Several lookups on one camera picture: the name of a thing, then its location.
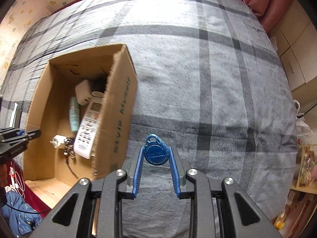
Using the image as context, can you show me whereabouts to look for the metal keychain with charms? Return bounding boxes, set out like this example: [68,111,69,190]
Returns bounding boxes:
[63,136,75,165]

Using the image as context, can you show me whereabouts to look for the white air conditioner remote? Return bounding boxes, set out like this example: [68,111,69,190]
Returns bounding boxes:
[73,97,102,159]

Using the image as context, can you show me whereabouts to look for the brown cardboard box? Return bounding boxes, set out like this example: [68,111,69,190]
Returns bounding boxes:
[23,44,137,211]

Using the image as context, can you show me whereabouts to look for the dark glossy round ball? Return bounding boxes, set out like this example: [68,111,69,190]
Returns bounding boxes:
[91,76,107,98]

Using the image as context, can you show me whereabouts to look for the blue key fob tag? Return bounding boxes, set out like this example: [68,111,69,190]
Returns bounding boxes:
[143,134,170,165]

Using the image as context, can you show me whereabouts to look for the white green smartphone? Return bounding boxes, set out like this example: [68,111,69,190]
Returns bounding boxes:
[9,103,18,127]

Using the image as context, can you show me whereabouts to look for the small white plug charger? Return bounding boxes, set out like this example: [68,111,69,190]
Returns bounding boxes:
[50,135,67,149]

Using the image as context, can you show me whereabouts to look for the light teal cosmetic bottle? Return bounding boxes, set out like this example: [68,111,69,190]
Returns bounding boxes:
[69,97,80,133]

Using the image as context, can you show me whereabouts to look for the large white power adapter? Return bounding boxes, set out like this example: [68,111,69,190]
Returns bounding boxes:
[75,80,92,106]

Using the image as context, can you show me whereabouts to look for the blue cloth garment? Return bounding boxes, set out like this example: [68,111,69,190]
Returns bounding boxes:
[1,190,42,237]

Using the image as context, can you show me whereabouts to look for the wooden shelf with items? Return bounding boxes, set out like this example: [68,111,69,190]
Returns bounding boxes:
[273,144,316,237]

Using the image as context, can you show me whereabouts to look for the grey plaid bed sheet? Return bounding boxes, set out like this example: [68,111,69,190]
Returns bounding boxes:
[1,0,297,237]

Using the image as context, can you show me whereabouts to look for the cream cabinet doors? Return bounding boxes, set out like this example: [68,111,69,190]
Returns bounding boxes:
[268,0,317,93]

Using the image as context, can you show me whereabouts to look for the white charging cable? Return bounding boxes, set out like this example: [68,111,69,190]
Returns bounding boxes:
[4,165,26,200]

